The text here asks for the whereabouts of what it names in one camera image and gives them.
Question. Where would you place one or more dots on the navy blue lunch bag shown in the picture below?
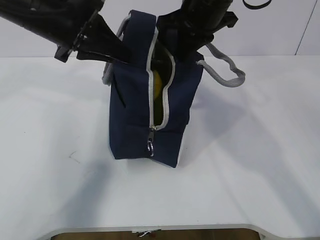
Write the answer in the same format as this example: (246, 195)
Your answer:
(139, 125)

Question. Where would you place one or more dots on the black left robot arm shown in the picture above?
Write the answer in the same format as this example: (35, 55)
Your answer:
(43, 17)

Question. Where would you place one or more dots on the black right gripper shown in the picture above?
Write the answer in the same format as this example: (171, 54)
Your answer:
(193, 25)

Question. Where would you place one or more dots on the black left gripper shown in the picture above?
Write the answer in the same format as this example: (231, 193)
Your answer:
(102, 44)

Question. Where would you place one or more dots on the yellow pear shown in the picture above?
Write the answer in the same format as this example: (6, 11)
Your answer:
(157, 84)

